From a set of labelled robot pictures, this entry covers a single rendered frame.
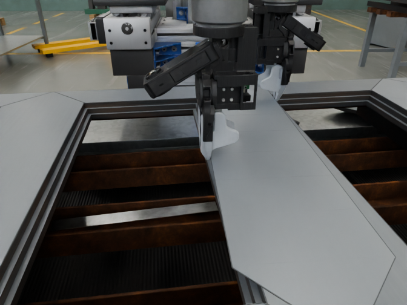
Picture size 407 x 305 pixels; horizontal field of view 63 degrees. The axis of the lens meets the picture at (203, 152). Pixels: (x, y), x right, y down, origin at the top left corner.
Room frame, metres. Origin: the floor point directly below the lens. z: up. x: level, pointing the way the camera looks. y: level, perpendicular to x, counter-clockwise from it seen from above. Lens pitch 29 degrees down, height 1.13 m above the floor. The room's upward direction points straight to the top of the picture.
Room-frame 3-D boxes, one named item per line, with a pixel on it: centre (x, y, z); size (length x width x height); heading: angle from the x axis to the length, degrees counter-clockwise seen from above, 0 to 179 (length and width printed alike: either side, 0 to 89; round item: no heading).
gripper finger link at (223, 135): (0.47, -0.03, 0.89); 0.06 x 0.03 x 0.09; 97
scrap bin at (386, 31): (5.50, -2.98, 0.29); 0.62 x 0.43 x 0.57; 19
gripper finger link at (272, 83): (0.74, -0.16, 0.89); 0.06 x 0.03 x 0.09; 98
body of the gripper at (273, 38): (0.75, -0.15, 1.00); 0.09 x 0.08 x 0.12; 98
